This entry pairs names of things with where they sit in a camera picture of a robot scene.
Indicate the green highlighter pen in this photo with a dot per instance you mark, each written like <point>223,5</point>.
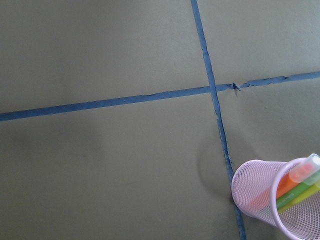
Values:
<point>299,182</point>

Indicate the orange highlighter pen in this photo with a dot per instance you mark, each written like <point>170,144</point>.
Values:
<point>304,172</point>

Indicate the yellow highlighter pen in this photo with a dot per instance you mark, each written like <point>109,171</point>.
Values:
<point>295,196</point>

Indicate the pink mesh pen holder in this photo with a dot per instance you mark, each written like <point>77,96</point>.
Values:
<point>253,190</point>

